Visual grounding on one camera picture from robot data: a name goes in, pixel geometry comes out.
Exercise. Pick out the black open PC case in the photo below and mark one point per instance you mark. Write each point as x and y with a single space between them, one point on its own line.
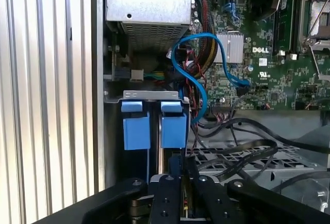
98 54

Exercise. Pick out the grey metal disk bay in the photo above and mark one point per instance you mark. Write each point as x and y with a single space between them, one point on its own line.
152 94

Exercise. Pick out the silver power supply box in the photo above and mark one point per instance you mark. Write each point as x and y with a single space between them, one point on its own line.
147 0

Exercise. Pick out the hard disk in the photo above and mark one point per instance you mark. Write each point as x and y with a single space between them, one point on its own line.
136 134
172 134

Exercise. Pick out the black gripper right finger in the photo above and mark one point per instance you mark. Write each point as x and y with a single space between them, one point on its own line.
214 200

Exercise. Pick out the thin metal locking lever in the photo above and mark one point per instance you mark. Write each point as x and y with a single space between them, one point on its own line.
319 21

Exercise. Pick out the silver chipset heatsink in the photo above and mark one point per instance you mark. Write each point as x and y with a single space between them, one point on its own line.
232 49

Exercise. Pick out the green motherboard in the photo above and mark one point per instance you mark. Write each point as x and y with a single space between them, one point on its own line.
283 85

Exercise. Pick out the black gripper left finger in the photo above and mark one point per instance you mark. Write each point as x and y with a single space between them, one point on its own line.
165 198

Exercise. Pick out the CPU socket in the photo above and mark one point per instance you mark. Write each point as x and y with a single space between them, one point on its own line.
315 7

